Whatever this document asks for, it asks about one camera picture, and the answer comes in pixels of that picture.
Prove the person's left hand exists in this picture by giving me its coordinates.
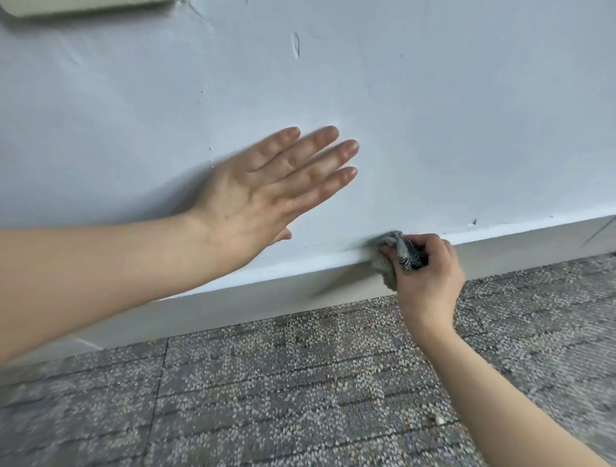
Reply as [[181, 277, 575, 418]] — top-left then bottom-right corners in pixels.
[[189, 126, 361, 285]]

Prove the person's right hand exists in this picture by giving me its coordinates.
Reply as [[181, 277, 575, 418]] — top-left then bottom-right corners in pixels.
[[379, 233, 466, 334]]

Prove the grey cleaning cloth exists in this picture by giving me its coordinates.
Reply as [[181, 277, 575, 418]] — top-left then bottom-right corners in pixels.
[[370, 230, 429, 292]]

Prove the person's left forearm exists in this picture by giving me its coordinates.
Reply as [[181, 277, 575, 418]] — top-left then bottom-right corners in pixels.
[[0, 212, 215, 369]]

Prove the person's right forearm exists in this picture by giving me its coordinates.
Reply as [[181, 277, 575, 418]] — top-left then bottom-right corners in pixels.
[[416, 321, 611, 467]]

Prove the white baseboard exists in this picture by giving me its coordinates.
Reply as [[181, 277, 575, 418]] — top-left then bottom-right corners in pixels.
[[0, 215, 616, 372]]

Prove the white wall fixture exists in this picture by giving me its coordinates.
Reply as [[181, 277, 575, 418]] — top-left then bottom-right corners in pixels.
[[0, 0, 177, 19]]

